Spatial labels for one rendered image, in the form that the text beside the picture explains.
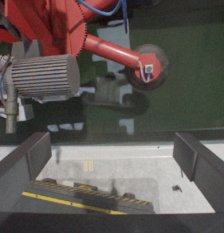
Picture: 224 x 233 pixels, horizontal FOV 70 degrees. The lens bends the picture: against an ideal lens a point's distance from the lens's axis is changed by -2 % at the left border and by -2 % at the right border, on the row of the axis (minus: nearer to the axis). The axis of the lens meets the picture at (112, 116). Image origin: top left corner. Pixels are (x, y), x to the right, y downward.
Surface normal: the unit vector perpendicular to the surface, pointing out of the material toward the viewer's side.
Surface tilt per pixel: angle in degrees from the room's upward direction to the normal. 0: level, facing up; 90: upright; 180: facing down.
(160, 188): 0
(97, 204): 0
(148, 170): 0
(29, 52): 26
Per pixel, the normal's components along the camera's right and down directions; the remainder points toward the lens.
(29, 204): -0.13, -0.14
